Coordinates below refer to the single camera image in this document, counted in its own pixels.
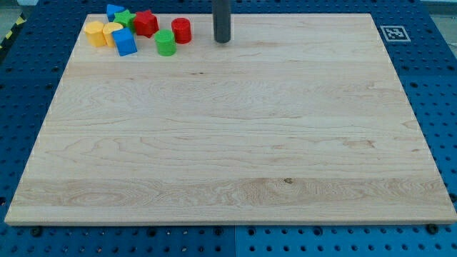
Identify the red star block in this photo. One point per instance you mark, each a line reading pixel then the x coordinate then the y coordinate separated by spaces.
pixel 146 23

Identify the green star block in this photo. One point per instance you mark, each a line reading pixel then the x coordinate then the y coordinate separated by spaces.
pixel 126 18

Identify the wooden board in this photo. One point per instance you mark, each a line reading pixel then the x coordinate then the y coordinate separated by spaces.
pixel 300 119

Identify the green cylinder block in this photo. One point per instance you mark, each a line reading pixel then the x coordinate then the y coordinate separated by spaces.
pixel 165 42

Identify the red cylinder block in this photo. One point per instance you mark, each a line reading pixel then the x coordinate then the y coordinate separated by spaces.
pixel 181 28

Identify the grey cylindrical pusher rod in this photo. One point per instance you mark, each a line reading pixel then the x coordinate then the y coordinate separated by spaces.
pixel 221 13

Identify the blue cube block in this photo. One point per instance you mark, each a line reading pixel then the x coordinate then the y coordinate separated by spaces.
pixel 124 41

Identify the yellow half-round block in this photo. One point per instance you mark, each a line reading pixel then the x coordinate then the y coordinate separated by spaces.
pixel 108 30

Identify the yellow hexagon block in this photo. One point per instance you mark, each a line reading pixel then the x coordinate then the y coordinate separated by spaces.
pixel 94 33

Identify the blue triangle block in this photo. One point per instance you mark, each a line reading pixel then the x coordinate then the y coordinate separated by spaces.
pixel 111 9

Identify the white fiducial marker tag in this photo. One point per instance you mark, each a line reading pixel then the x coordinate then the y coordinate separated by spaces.
pixel 394 33

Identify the black bolt left front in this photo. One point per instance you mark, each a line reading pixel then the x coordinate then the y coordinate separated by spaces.
pixel 36 231

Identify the black bolt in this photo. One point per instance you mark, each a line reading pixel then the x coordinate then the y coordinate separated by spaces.
pixel 36 231
pixel 432 228

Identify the black bolt right front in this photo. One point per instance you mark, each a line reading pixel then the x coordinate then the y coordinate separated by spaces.
pixel 432 228

